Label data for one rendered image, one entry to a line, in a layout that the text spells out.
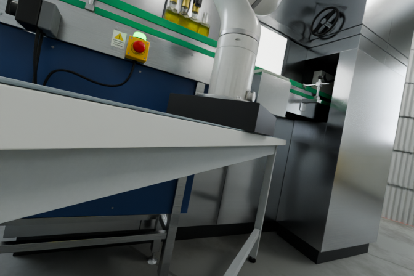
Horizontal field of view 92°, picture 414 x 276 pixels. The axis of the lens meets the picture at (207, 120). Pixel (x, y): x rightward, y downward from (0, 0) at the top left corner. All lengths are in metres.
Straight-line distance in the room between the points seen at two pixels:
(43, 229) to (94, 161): 1.07
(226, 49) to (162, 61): 0.35
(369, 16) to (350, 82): 0.46
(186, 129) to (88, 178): 0.11
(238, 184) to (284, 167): 0.45
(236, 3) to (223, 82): 0.21
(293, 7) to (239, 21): 1.27
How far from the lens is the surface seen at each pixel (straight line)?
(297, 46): 1.80
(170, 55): 0.86
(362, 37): 1.71
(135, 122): 0.18
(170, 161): 0.30
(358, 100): 1.65
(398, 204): 3.69
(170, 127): 0.21
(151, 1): 1.26
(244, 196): 1.54
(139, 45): 0.74
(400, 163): 3.64
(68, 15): 0.87
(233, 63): 0.55
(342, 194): 1.65
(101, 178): 0.23
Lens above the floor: 0.75
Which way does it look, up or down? 1 degrees up
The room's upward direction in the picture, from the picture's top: 11 degrees clockwise
